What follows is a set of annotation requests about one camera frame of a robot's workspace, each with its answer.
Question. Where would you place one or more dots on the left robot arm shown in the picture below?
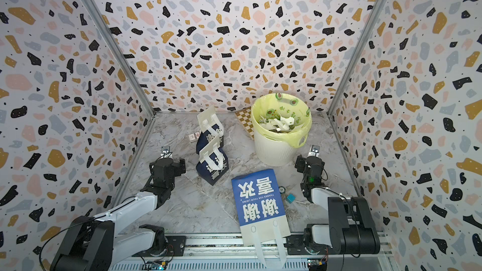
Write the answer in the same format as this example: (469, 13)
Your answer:
(98, 242)

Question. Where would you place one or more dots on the blue white bag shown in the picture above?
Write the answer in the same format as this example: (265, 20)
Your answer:
(210, 127)
(261, 214)

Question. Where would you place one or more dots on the yellow-green bin liner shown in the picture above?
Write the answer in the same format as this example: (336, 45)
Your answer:
(282, 117)

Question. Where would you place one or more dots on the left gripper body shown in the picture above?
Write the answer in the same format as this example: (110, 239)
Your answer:
(177, 169)

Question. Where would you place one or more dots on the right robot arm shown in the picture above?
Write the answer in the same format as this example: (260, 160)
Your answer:
(350, 228)

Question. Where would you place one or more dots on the small teal block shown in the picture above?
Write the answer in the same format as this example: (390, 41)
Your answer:
(290, 198)

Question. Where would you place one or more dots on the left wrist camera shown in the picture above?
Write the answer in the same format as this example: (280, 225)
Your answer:
(165, 152)

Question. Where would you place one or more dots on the white trash bin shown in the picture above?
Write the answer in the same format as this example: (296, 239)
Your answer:
(271, 152)

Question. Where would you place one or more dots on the wooden chess board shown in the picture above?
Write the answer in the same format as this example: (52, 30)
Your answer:
(244, 117)

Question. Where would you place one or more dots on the playing card deck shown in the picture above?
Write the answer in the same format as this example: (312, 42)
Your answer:
(194, 137)

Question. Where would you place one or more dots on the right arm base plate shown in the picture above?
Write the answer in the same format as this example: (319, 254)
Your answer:
(295, 245)

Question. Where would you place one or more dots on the front navy bag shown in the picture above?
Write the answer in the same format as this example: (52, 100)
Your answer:
(213, 162)

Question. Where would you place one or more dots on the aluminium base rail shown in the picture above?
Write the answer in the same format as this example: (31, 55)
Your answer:
(225, 251)

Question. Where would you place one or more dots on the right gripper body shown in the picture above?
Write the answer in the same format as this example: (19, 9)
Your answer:
(302, 162)

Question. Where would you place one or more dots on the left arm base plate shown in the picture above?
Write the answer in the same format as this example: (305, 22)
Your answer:
(167, 247)

